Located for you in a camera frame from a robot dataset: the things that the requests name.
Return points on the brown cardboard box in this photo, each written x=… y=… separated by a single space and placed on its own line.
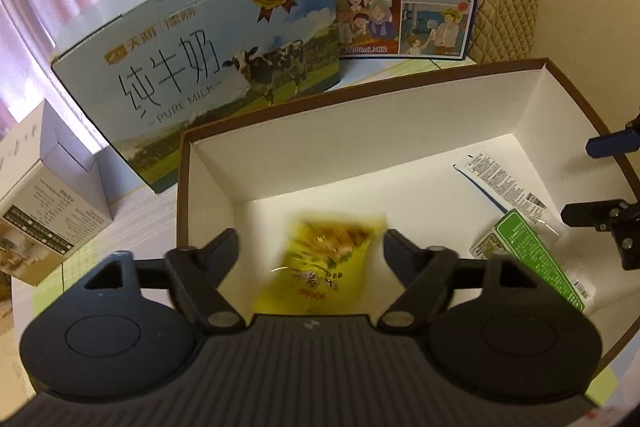
x=350 y=147

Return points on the green and white medicine box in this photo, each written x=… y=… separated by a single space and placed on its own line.
x=530 y=257

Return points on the yellow snack packet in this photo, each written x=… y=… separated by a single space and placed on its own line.
x=320 y=267

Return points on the light blue milk carton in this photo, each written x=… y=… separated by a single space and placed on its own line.
x=200 y=72

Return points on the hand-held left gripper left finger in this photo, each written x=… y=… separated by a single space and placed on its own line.
x=226 y=252

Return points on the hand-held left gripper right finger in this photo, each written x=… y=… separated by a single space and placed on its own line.
x=396 y=252

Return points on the white tube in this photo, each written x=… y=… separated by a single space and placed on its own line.
x=505 y=189

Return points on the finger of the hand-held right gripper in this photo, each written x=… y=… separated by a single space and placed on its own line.
x=587 y=213
x=607 y=145

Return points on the small white printed box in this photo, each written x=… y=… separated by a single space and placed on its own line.
x=45 y=212

